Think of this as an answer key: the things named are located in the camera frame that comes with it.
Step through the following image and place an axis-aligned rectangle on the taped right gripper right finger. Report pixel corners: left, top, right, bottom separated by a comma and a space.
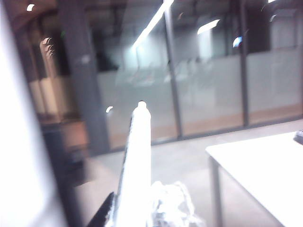
146, 181, 202, 227

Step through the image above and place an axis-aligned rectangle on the rectangular ceiling light panel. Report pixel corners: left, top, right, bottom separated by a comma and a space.
196, 18, 221, 35

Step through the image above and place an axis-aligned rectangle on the dark object on table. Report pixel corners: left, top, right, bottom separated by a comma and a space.
293, 129, 303, 145

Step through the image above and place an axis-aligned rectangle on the grey building pillar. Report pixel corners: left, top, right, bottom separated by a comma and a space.
58, 0, 111, 157

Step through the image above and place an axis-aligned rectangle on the long ceiling light strip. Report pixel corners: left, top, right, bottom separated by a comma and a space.
131, 0, 175, 49

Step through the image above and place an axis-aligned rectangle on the white marker pen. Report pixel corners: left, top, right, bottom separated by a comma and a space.
113, 101, 152, 227

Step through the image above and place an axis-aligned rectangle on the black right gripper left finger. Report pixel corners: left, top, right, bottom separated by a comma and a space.
87, 192, 115, 227

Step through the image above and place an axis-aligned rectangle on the white table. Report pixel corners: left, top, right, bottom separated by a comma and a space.
205, 131, 303, 227

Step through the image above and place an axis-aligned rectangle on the white whiteboard with black frame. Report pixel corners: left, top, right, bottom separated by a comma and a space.
0, 0, 81, 227

